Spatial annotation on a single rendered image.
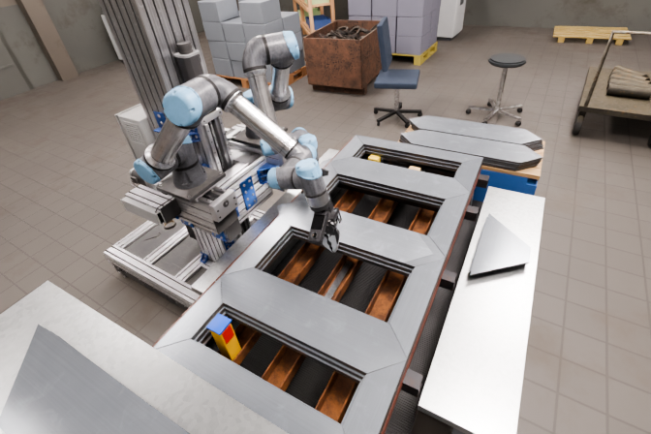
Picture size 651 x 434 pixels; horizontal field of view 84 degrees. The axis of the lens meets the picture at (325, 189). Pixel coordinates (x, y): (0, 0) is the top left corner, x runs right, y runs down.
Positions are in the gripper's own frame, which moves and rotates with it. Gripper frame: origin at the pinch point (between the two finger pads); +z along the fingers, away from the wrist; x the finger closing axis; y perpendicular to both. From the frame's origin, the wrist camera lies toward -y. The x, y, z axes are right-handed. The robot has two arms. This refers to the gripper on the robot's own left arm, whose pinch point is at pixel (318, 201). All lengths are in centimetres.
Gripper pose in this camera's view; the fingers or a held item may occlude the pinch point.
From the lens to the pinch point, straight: 170.1
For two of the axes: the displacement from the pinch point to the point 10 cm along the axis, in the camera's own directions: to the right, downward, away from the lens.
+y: -4.8, 5.6, -6.8
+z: 0.9, 8.0, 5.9
